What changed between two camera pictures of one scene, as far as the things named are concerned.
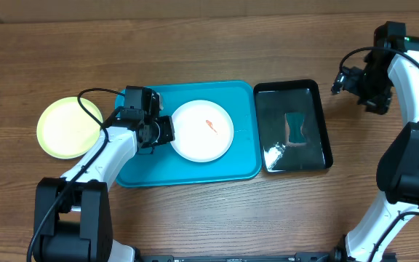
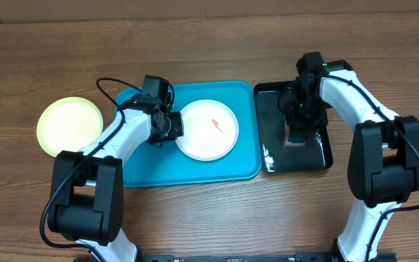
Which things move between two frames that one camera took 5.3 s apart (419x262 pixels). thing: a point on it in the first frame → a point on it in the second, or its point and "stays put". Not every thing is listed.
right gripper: [380, 105] → [296, 121]
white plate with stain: [203, 130] stays put
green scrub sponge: [294, 121] stays put
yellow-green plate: [65, 131] stays put
